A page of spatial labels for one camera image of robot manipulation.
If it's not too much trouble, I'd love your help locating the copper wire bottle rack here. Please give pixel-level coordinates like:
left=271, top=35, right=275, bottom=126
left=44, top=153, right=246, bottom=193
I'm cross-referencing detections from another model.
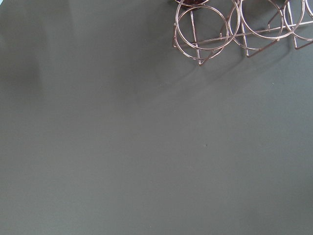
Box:
left=172, top=0, right=313, bottom=66

